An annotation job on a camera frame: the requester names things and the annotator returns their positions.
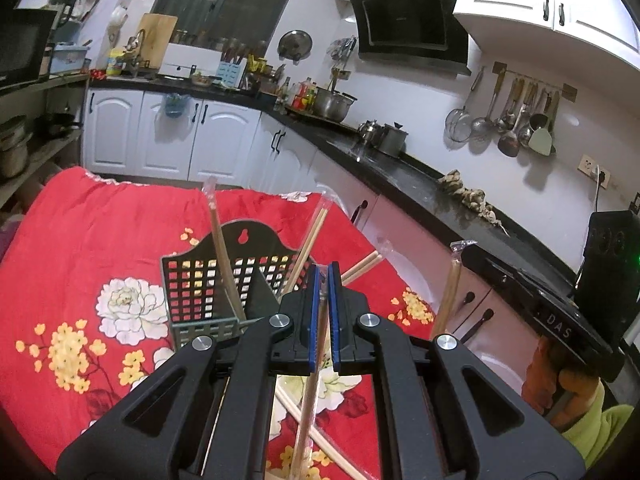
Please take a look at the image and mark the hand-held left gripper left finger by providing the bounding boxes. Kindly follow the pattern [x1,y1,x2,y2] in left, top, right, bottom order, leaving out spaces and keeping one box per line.
[56,264,321,480]

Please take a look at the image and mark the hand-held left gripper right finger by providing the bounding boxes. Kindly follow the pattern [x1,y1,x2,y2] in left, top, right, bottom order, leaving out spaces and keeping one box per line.
[327,261,586,480]

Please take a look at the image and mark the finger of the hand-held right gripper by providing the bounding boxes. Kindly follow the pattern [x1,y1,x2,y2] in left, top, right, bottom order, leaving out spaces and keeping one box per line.
[460,245,546,320]

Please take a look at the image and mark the wooden chopstick pair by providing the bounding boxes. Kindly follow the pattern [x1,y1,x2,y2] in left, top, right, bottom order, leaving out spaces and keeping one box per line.
[429,240,473,341]
[280,192,333,296]
[340,247,387,286]
[289,280,328,480]
[202,176,248,322]

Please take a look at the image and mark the pile of chopsticks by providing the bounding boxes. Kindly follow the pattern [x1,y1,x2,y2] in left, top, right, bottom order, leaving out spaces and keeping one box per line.
[200,375,382,480]

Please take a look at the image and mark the dark green utensil basket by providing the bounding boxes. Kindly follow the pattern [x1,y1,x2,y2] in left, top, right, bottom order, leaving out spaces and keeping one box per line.
[160,219,321,353]

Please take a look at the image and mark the person's right hand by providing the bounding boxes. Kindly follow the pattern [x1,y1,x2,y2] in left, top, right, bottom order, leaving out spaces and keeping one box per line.
[521,334,603,423]

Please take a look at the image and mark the black kitchen countertop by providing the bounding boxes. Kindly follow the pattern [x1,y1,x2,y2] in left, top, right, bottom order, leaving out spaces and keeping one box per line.
[87,72,591,306]

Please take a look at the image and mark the dark soup ladle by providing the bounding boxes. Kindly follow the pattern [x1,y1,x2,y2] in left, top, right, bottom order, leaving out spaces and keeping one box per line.
[497,82,538,158]

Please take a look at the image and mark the pale green spatula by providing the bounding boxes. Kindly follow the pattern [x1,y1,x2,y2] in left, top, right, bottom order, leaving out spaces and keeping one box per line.
[528,91,560,156]

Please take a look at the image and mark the steel skimmer ladle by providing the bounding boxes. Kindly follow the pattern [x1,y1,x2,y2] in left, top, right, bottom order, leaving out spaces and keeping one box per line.
[470,72,503,143]

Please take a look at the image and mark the steel mesh strainer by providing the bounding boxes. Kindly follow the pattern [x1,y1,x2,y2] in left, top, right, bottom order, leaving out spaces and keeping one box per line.
[445,67,486,143]

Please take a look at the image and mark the small lidded steel pot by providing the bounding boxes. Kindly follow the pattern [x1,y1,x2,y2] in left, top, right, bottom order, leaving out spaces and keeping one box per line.
[377,122,410,158]

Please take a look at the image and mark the small steel kettle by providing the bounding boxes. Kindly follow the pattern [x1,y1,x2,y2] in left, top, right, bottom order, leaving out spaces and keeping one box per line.
[357,120,383,145]

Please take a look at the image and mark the steel stockpot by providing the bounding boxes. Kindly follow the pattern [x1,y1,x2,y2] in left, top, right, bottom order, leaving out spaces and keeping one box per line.
[312,87,358,122]

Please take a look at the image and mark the sauce bottles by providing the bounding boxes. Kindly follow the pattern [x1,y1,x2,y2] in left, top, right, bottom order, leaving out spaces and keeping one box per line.
[289,77,319,112]

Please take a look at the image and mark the white lower cabinets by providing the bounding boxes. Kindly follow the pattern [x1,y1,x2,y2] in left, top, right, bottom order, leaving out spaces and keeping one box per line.
[82,87,546,346]

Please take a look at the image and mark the red floral blanket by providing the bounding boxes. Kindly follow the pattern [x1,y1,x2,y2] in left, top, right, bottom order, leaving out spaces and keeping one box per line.
[0,166,441,480]

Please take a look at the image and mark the white upper cabinet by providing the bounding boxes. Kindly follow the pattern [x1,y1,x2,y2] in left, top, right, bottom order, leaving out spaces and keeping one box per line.
[452,0,640,53]

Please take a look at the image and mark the light blue knife block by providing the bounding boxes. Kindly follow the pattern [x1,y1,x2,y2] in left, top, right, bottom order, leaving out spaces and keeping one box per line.
[217,60,247,88]

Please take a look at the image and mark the black range hood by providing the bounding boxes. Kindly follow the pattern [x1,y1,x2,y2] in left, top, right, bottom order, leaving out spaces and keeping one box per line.
[345,0,473,77]

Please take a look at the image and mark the steel pot lid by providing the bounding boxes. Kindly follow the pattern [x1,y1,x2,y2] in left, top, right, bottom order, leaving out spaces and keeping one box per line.
[277,30,313,63]

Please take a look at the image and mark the white countertop box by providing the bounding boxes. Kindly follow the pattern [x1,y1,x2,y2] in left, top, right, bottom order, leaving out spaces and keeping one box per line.
[161,42,223,80]

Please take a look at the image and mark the black frying pan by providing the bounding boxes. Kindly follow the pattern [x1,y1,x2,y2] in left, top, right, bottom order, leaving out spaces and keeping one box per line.
[37,112,83,139]

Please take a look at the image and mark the wooden cutting board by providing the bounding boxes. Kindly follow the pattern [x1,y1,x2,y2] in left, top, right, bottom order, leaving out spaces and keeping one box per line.
[136,13,178,70]

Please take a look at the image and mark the dark kitchen window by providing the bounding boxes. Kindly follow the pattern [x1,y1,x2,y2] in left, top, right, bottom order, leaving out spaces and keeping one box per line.
[150,0,308,53]

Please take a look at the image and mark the old cooking pot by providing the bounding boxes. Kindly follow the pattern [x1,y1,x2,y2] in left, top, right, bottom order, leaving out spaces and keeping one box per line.
[0,115,28,178]

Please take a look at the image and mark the metal rack table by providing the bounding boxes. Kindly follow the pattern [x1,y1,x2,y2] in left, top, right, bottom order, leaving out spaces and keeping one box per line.
[0,72,91,211]

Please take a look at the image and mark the light blue plastic box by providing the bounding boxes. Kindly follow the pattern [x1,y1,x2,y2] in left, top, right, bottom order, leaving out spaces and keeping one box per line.
[50,42,91,75]

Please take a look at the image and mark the black microwave oven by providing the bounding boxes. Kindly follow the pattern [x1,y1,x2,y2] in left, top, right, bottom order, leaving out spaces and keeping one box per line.
[0,8,58,92]

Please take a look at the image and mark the wall power socket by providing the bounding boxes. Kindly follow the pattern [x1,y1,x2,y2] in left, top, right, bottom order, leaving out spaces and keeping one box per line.
[580,155,612,189]

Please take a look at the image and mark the wooden utensil rail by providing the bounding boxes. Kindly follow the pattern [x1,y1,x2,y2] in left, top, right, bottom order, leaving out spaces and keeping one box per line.
[492,61,578,101]

